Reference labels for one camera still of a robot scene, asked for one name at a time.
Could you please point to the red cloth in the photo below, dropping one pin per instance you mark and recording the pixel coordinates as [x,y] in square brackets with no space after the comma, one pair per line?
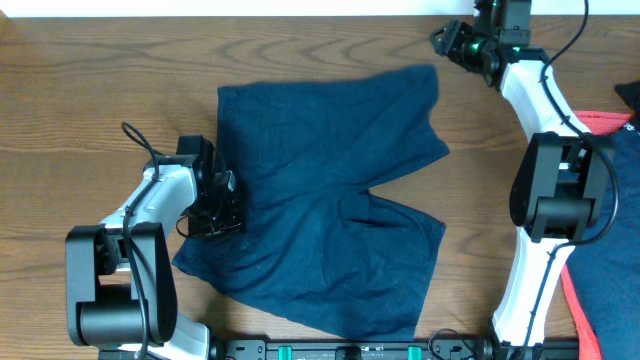
[582,300]

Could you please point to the black garment at edge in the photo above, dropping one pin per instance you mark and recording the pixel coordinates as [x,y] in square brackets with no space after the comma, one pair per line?
[629,93]

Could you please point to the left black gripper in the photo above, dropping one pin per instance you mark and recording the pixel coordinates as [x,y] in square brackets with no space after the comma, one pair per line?
[226,215]

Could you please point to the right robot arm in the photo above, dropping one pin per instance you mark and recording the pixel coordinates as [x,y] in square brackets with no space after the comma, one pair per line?
[565,193]

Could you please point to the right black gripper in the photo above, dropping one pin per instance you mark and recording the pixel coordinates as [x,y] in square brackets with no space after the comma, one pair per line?
[450,45]

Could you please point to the navy blue shorts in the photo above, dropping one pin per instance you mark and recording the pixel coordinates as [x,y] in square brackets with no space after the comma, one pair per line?
[319,248]

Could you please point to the black mounting rail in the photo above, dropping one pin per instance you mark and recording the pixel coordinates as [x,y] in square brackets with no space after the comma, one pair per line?
[442,345]

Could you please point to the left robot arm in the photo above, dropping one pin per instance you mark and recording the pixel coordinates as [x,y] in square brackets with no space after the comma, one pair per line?
[120,290]

